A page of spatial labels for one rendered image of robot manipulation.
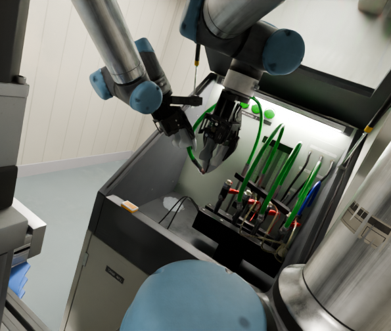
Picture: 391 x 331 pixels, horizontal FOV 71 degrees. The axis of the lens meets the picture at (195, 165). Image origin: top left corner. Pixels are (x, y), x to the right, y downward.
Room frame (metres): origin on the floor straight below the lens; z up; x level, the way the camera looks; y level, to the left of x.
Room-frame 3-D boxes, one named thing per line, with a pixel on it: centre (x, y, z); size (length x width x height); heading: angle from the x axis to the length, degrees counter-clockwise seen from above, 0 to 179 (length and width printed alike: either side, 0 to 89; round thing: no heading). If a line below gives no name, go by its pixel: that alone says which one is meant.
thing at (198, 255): (0.73, -0.05, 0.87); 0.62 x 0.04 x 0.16; 69
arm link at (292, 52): (0.56, -0.04, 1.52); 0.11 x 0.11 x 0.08; 19
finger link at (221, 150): (0.66, -0.04, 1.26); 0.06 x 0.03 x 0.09; 160
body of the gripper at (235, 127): (0.66, -0.03, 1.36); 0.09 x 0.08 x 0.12; 160
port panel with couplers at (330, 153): (1.11, -0.45, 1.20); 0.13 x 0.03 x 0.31; 69
